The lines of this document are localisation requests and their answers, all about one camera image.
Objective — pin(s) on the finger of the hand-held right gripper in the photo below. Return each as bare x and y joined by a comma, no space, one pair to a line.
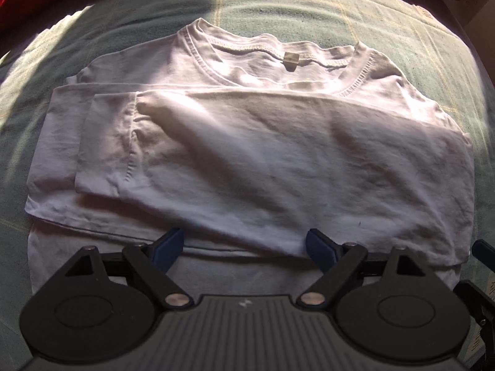
477,299
483,249

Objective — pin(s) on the green plaid bed blanket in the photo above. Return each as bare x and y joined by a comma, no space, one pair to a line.
309,7

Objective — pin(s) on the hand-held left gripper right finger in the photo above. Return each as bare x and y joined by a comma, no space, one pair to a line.
321,251

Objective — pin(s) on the white printed t-shirt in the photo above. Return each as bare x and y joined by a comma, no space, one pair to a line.
251,154

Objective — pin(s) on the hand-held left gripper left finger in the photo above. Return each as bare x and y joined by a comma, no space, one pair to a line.
170,249

